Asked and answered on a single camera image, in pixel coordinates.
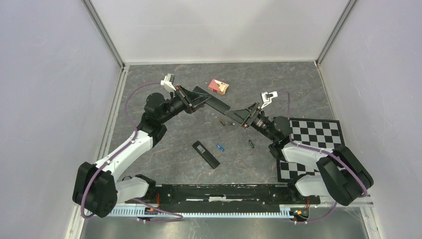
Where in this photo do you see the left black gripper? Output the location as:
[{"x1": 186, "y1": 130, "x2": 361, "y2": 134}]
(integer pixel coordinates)
[{"x1": 159, "y1": 85, "x2": 211, "y2": 124}]

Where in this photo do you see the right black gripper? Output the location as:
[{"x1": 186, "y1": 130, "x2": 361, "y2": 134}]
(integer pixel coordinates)
[{"x1": 224, "y1": 102, "x2": 277, "y2": 142}]

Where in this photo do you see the black remote control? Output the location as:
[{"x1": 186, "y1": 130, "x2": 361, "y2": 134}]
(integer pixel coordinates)
[
  {"x1": 193, "y1": 86, "x2": 230, "y2": 114},
  {"x1": 192, "y1": 141, "x2": 220, "y2": 169}
]

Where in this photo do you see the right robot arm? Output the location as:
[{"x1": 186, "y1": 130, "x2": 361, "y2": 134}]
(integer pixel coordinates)
[{"x1": 224, "y1": 103, "x2": 374, "y2": 206}]

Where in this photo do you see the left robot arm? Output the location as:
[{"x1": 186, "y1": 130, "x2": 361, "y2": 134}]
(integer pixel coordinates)
[{"x1": 72, "y1": 86, "x2": 212, "y2": 219}]

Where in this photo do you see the red white small box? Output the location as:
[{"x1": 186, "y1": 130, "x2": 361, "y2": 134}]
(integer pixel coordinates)
[{"x1": 208, "y1": 79, "x2": 229, "y2": 95}]

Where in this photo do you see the checkerboard calibration board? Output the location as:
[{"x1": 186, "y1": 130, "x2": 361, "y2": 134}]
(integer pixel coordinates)
[{"x1": 277, "y1": 118, "x2": 344, "y2": 183}]

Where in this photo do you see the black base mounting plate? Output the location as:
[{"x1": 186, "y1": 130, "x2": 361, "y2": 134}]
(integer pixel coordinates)
[{"x1": 142, "y1": 184, "x2": 320, "y2": 213}]

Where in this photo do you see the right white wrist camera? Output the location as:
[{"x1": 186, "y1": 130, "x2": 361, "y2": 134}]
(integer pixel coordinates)
[{"x1": 261, "y1": 91, "x2": 278, "y2": 109}]

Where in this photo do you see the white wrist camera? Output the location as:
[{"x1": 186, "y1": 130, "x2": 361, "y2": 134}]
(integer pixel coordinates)
[
  {"x1": 261, "y1": 91, "x2": 278, "y2": 109},
  {"x1": 160, "y1": 73, "x2": 176, "y2": 92}
]

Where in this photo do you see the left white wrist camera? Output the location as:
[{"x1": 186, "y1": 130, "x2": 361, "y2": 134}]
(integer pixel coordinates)
[{"x1": 160, "y1": 73, "x2": 176, "y2": 92}]

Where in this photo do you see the white slotted cable duct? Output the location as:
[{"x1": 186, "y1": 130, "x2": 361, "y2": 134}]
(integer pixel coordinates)
[{"x1": 108, "y1": 205, "x2": 298, "y2": 219}]

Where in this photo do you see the left aluminium corner post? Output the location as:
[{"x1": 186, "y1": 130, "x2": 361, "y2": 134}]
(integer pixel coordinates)
[{"x1": 81, "y1": 0, "x2": 125, "y2": 68}]

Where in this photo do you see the aluminium corner post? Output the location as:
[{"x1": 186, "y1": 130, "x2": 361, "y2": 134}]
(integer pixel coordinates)
[
  {"x1": 81, "y1": 0, "x2": 125, "y2": 68},
  {"x1": 315, "y1": 0, "x2": 358, "y2": 68}
]

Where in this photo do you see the right aluminium corner post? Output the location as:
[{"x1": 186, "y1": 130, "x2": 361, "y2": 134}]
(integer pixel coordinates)
[{"x1": 315, "y1": 0, "x2": 358, "y2": 68}]

